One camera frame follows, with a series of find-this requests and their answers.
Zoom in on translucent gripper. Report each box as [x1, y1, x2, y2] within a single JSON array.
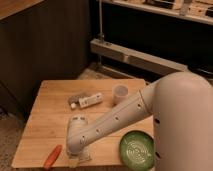
[[69, 149, 91, 164]]

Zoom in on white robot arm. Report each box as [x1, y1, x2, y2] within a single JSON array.
[[66, 72, 213, 171]]

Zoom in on green ceramic bowl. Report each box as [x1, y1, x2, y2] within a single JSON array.
[[119, 130, 154, 171]]

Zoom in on orange carrot toy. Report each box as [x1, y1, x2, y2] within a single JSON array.
[[43, 145, 62, 170]]

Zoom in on wooden table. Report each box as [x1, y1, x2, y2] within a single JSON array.
[[12, 79, 153, 168]]

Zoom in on small white cap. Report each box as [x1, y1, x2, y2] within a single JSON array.
[[71, 103, 76, 109]]

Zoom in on grey scouring pad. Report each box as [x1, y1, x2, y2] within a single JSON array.
[[68, 92, 89, 104]]

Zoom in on translucent plastic cup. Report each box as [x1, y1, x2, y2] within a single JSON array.
[[112, 84, 128, 105]]

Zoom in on grey metal shelf beam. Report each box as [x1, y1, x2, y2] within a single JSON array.
[[90, 39, 188, 75]]

